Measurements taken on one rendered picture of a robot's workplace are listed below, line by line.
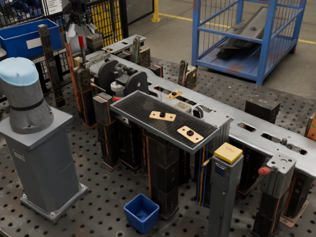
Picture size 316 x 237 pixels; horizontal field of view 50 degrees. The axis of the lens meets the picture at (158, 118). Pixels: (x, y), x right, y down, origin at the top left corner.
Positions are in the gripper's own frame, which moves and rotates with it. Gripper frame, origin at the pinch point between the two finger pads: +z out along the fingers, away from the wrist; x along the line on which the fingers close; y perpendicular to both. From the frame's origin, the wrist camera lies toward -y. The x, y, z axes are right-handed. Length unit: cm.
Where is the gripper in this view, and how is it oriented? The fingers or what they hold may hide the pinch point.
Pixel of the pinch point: (80, 39)
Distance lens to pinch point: 169.7
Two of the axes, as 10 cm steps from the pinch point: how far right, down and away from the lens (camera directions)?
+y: 7.4, 3.7, -5.6
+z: 0.3, 8.1, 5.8
